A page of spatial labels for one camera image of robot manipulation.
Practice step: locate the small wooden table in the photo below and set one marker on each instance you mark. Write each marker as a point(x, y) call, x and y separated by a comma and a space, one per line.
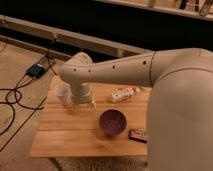
point(65, 132)

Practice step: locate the white ceramic cup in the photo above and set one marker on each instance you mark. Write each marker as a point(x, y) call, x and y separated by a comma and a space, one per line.
point(62, 91)

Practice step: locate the black power adapter box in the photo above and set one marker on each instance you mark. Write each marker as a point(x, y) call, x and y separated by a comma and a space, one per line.
point(35, 71)

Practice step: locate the long beige baseboard rail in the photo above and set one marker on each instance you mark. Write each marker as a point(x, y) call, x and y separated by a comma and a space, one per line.
point(79, 40)

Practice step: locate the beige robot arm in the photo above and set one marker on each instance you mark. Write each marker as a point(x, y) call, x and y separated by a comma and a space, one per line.
point(180, 107)

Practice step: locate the white plastic bottle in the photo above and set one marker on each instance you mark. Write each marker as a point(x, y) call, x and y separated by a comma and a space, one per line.
point(120, 95)

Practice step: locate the dark candy bar pack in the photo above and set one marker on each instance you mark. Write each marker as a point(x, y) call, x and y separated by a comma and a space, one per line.
point(138, 135)

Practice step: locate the beige cylindrical gripper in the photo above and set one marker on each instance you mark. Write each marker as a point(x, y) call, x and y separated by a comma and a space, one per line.
point(81, 94)

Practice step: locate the dark purple ceramic bowl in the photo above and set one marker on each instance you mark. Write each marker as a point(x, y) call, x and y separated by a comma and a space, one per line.
point(112, 122)

